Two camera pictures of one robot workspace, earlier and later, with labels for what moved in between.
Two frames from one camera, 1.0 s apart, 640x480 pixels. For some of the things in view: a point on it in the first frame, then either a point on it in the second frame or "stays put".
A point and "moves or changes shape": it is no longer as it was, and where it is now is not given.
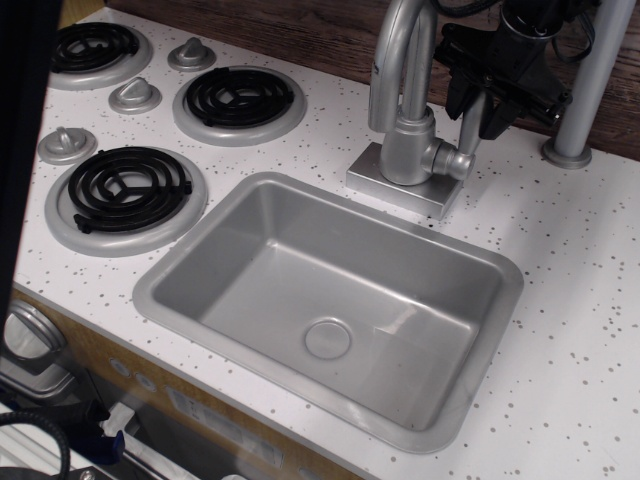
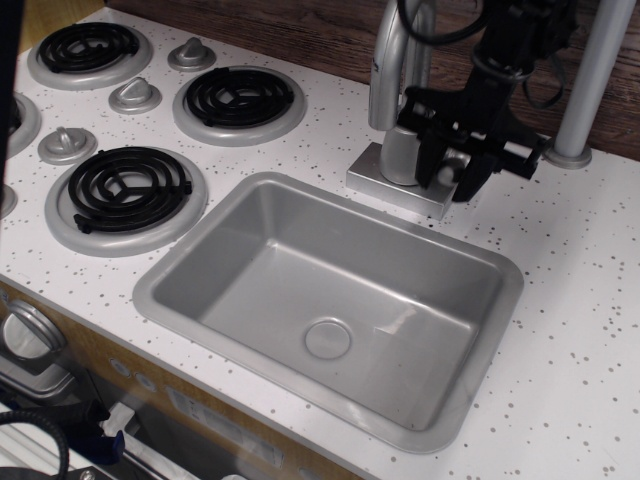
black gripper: x=511 y=62 → x=482 y=114
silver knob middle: x=134 y=97 stays put
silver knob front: x=66 y=145 stays put
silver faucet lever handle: x=470 y=130 moves or changes shape
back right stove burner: x=239 y=105 stays put
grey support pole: x=568 y=150 stays put
